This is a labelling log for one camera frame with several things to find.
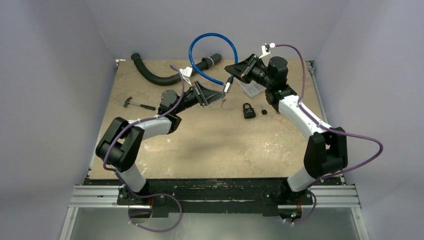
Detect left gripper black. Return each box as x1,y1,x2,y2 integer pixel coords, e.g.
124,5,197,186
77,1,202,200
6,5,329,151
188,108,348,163
173,81,225,115

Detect blue cable lock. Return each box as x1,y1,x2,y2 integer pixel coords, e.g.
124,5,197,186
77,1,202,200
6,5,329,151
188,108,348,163
188,32,239,94

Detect black padlock with key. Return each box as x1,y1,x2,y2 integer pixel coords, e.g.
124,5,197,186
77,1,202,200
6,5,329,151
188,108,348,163
242,102,256,120

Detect small silver keys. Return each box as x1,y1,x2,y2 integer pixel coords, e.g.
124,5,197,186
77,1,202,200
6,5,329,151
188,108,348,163
220,98,226,108

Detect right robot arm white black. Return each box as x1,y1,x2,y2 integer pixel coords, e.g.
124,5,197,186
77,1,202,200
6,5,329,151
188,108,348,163
224,54,348,204

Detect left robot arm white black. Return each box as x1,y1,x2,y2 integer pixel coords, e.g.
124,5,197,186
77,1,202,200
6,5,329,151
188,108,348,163
95,81,226,205

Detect clear plastic organizer box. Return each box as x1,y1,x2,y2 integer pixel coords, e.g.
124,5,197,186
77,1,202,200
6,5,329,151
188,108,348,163
237,79,266,99

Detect black claw hammer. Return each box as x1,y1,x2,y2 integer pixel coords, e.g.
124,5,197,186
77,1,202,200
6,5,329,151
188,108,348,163
122,96,156,111

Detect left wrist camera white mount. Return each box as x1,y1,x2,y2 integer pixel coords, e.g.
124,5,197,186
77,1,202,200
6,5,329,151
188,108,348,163
179,66,193,87

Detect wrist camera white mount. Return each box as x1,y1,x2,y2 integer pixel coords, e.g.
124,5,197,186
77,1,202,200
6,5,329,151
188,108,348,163
259,42,276,59
179,66,193,87

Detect black corrugated hose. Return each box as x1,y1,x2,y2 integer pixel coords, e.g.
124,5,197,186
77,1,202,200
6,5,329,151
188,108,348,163
130,52,223,87

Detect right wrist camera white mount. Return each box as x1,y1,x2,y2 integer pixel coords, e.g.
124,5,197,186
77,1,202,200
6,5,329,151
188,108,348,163
259,42,276,59

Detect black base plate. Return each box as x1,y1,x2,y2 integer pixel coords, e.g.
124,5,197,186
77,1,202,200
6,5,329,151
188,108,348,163
71,177,351,220

